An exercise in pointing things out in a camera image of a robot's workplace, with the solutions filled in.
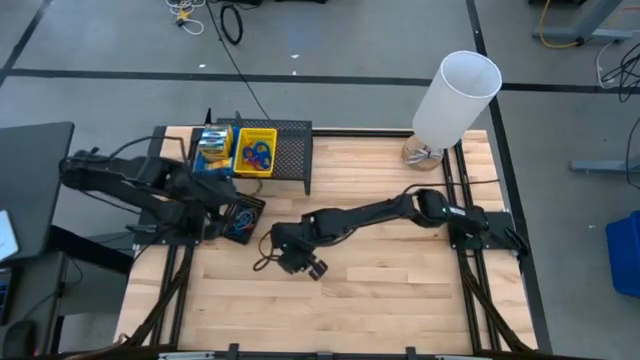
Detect black coiled cable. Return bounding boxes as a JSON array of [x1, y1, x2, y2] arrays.
[[219, 2, 245, 46]]

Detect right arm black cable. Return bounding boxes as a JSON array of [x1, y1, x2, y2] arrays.
[[252, 229, 282, 274]]

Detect yellow plastic basket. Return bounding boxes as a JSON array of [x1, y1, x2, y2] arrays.
[[232, 127, 279, 179]]

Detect white cable with plug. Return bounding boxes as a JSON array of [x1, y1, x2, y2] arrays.
[[165, 0, 206, 36]]

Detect dark keyboard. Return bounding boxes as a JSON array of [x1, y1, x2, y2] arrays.
[[0, 267, 14, 326]]

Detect black aluminium frame rail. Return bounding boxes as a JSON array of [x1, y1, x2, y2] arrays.
[[442, 132, 539, 354], [309, 127, 416, 139], [119, 127, 215, 351]]

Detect blue coil wristband with ring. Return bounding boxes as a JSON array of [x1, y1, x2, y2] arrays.
[[252, 141, 274, 169]]

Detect black cable conduit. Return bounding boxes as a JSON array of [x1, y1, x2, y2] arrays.
[[122, 249, 196, 349], [459, 252, 534, 351]]

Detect yellow floor cable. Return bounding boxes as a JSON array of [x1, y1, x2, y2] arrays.
[[538, 0, 584, 50]]

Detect grey desk foot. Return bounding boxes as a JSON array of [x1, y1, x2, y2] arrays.
[[571, 157, 640, 174], [531, 0, 634, 46]]

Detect blue rubber band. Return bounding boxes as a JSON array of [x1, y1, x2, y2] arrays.
[[232, 207, 259, 234]]

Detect black cable tangle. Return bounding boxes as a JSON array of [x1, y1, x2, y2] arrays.
[[597, 39, 640, 104]]

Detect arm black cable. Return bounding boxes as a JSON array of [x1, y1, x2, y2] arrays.
[[89, 134, 189, 164], [252, 229, 282, 274]]

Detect blue storage bin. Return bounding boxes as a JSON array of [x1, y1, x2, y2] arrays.
[[605, 209, 640, 299]]

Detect black plastic basket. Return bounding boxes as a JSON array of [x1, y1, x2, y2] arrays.
[[218, 192, 268, 247]]

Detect white bundled lamp cord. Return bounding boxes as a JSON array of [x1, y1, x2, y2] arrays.
[[403, 143, 445, 167]]

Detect black computer mouse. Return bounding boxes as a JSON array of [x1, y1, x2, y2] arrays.
[[2, 319, 37, 359]]

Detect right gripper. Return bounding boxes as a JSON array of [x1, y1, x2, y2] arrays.
[[269, 221, 330, 283]]

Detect long black floor cable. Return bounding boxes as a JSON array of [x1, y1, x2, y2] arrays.
[[205, 0, 271, 120]]

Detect black control box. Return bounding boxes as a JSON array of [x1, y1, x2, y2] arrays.
[[146, 124, 167, 159]]

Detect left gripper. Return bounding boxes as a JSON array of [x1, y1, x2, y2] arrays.
[[194, 172, 243, 241]]

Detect blue plastic basket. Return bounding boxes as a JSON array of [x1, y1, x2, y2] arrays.
[[192, 124, 237, 177]]

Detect thin black cable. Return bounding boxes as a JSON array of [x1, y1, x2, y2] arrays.
[[402, 178, 501, 196]]

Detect black mesh desk shelf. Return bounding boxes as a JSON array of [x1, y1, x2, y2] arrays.
[[191, 117, 315, 197]]

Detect white shade table lamp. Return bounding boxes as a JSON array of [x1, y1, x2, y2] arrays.
[[401, 49, 503, 173]]

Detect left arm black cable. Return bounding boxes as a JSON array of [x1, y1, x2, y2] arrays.
[[89, 134, 189, 164]]

